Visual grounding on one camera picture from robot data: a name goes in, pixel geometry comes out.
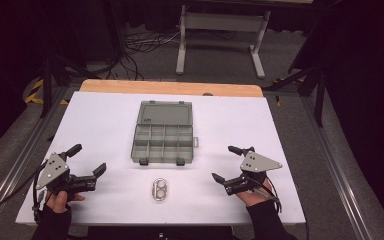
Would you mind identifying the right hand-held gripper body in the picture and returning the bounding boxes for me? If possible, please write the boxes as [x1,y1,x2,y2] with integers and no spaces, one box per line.
[224,146,284,197]

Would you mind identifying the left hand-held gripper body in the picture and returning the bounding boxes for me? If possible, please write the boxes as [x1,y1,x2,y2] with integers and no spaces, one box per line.
[34,152,98,197]

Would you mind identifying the person's left hand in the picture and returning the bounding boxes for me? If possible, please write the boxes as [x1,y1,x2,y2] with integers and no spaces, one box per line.
[45,190,86,214]

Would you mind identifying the person's right hand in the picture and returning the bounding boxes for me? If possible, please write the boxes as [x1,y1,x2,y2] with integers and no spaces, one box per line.
[234,189,275,208]

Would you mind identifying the white table cover sheet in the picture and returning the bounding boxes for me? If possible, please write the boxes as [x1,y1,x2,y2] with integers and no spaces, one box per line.
[15,91,307,226]

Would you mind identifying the small clear two-cell packet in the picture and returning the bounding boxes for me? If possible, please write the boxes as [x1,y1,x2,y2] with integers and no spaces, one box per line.
[151,177,169,202]

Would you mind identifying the grey plastic compartment box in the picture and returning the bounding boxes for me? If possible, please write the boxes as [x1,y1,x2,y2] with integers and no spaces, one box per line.
[130,99,200,167]

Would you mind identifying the yellow black hazard tape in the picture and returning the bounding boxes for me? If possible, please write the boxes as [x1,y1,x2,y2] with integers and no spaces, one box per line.
[24,78,70,106]

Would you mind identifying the black metal stand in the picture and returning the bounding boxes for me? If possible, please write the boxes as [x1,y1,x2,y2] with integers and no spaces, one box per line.
[39,49,102,119]
[263,64,328,128]

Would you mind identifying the aluminium floor rail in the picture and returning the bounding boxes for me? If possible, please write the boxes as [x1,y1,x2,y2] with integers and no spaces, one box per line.
[300,95,375,240]
[0,85,72,240]

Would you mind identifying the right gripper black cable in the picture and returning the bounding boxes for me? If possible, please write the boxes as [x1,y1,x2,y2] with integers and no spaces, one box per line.
[251,174,283,214]

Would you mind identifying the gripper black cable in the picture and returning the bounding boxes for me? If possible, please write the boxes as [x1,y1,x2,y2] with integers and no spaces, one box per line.
[0,161,49,224]
[251,174,283,214]

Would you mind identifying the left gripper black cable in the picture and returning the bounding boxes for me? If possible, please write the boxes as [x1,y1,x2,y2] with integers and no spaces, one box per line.
[0,161,49,224]

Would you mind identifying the bundle of floor cables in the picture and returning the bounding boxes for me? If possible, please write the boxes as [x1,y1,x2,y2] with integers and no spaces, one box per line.
[93,29,181,81]

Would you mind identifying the white metal desk frame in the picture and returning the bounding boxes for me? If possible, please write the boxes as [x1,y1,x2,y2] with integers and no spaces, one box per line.
[175,3,272,80]

